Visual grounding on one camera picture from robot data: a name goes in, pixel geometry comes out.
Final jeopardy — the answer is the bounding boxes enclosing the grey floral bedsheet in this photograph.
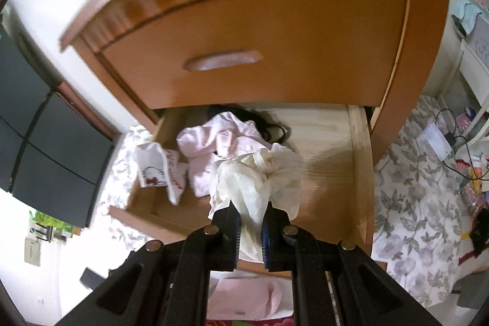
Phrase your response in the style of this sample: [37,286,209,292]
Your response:
[111,93,489,307]

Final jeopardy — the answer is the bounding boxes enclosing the black toy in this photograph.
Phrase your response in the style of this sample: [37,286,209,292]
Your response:
[469,213,489,258]

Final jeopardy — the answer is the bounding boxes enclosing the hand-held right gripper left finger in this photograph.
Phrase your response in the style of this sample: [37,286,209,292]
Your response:
[53,204,241,326]

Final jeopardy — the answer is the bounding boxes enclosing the cream lace cloth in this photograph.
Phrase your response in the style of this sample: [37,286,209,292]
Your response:
[207,143,303,262]

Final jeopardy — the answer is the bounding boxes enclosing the dark grey wardrobe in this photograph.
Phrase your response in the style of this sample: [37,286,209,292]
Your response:
[0,16,115,229]

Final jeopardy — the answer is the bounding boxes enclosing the light pink garment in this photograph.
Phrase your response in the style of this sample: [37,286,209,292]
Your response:
[176,111,274,197]

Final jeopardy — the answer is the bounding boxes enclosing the black lace underwear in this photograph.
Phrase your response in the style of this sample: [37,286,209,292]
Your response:
[208,105,288,144]

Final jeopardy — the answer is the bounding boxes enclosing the reddish brown wooden board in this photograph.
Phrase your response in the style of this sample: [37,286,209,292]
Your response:
[55,81,120,142]

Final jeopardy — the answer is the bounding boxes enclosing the light blue picture board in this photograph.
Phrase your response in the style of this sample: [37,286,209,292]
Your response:
[472,11,489,64]

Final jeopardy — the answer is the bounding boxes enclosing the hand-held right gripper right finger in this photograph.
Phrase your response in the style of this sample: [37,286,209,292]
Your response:
[262,202,447,326]

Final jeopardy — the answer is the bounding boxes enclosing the pile of colourful toys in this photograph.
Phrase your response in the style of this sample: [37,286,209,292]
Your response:
[454,148,489,213]

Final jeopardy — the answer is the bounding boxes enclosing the wooden nightstand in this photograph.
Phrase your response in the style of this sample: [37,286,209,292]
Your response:
[57,0,463,166]

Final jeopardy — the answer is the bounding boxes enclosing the wooden drawer with short front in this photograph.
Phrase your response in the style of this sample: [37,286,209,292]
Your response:
[82,0,413,109]

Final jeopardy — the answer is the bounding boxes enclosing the black cable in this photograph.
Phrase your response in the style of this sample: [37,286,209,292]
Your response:
[436,108,489,181]

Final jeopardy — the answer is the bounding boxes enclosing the white sock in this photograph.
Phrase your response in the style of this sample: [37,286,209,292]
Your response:
[138,143,167,190]
[164,150,190,207]

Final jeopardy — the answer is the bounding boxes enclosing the red floral blanket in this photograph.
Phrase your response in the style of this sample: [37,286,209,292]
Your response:
[206,316,295,326]

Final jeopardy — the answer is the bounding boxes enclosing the teal cloth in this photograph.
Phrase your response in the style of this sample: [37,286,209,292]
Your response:
[451,0,484,35]

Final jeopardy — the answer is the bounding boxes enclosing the white adapter box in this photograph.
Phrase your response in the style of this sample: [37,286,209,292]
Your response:
[423,122,454,161]

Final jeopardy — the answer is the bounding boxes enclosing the green colourful boxes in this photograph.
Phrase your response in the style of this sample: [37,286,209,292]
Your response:
[28,209,83,243]

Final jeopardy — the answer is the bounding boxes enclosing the small white box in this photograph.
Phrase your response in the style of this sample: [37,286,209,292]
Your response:
[24,237,41,268]

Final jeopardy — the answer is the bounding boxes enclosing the pink folded garment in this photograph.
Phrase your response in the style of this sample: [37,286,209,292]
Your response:
[206,277,284,321]

